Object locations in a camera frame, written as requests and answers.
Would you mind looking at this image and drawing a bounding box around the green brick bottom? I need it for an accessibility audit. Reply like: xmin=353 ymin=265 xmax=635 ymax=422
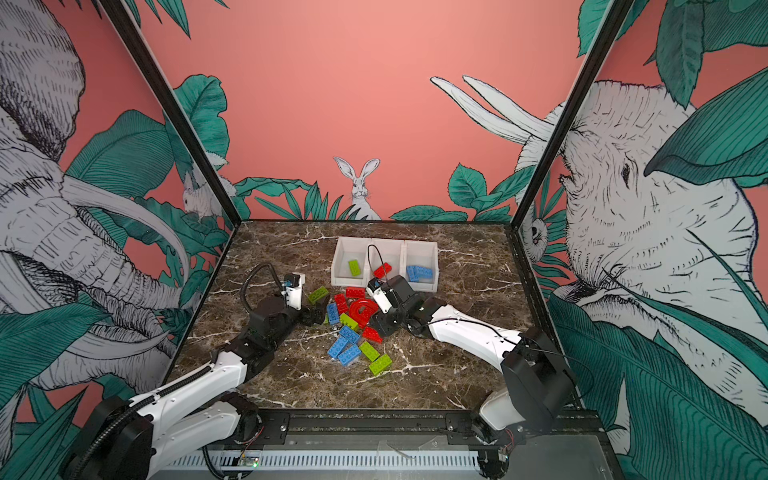
xmin=369 ymin=354 xmax=392 ymax=376

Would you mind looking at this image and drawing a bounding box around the white three-compartment bin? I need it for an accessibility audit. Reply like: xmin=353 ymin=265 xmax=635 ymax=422
xmin=331 ymin=237 xmax=440 ymax=293

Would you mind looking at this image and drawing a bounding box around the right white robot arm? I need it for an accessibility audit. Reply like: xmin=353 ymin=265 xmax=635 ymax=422
xmin=366 ymin=276 xmax=577 ymax=444

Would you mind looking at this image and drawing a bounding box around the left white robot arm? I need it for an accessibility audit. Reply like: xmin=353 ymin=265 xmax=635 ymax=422
xmin=59 ymin=296 xmax=327 ymax=479

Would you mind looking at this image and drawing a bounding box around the red brick by arch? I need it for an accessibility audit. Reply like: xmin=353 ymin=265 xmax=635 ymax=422
xmin=334 ymin=294 xmax=349 ymax=315

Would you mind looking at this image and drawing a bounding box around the green brick under arch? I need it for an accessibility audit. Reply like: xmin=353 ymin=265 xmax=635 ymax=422
xmin=340 ymin=313 xmax=360 ymax=332

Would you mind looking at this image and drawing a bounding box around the red arch piece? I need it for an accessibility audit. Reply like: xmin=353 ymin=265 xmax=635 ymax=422
xmin=348 ymin=298 xmax=379 ymax=329

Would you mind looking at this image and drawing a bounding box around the green brick centre low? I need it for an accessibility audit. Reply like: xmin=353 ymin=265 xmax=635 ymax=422
xmin=359 ymin=341 xmax=381 ymax=362

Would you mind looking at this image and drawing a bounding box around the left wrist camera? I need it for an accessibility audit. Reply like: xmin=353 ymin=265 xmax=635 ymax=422
xmin=283 ymin=273 xmax=306 ymax=310

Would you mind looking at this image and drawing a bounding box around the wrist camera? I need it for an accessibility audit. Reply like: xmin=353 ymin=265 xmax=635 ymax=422
xmin=283 ymin=273 xmax=306 ymax=310
xmin=366 ymin=277 xmax=392 ymax=314

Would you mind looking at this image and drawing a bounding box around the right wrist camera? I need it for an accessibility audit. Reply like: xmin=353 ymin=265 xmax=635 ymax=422
xmin=366 ymin=277 xmax=392 ymax=314

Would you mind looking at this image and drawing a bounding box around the left camera black cable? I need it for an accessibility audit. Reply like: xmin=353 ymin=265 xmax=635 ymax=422
xmin=239 ymin=262 xmax=283 ymax=314

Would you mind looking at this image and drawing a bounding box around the camera black cable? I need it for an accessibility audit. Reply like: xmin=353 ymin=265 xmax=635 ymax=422
xmin=366 ymin=243 xmax=386 ymax=280
xmin=239 ymin=262 xmax=283 ymax=314

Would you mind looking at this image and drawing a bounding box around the right camera black cable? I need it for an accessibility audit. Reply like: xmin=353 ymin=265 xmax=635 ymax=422
xmin=366 ymin=243 xmax=386 ymax=280

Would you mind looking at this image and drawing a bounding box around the black mounting rail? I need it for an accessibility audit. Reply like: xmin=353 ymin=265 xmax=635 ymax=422
xmin=119 ymin=407 xmax=607 ymax=451

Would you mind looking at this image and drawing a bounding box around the white slotted cable duct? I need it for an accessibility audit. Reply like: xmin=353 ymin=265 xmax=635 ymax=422
xmin=155 ymin=449 xmax=482 ymax=472

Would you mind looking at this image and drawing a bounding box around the left black frame post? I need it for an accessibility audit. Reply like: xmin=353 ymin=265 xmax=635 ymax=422
xmin=99 ymin=1 xmax=242 ymax=228

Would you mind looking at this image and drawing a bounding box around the black frame post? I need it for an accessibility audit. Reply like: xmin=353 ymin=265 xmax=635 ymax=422
xmin=99 ymin=1 xmax=242 ymax=228
xmin=511 ymin=0 xmax=633 ymax=230

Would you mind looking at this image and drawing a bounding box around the right black frame post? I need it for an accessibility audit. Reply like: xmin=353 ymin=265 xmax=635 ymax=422
xmin=511 ymin=0 xmax=633 ymax=230

